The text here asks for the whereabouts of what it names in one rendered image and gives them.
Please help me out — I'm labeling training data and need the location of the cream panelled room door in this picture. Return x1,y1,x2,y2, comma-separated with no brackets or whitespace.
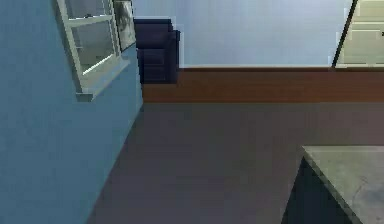
331,0,384,70

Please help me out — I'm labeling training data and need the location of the white framed window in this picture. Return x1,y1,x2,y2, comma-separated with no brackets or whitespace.
55,0,131,103

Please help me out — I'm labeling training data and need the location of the dark framed wall picture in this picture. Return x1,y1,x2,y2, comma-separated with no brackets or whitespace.
112,0,138,53

